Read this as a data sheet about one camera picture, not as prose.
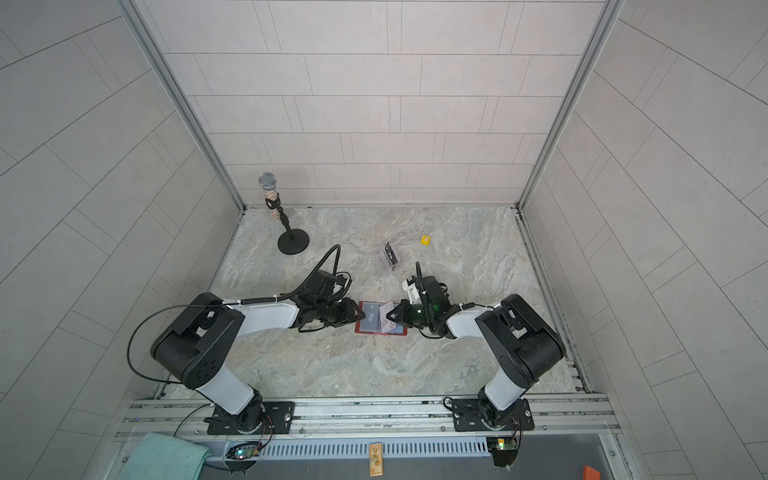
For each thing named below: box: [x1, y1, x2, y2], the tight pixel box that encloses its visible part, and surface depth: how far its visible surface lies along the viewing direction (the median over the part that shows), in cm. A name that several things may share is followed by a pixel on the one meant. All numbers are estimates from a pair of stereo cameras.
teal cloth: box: [119, 432, 211, 480], surface depth 66 cm
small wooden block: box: [369, 442, 384, 477], surface depth 67 cm
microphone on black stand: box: [258, 172, 310, 255], surface depth 104 cm
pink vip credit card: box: [379, 301, 396, 333], surface depth 88 cm
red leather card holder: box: [355, 301, 408, 336], surface depth 88 cm
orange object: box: [583, 464, 601, 480], surface depth 65 cm
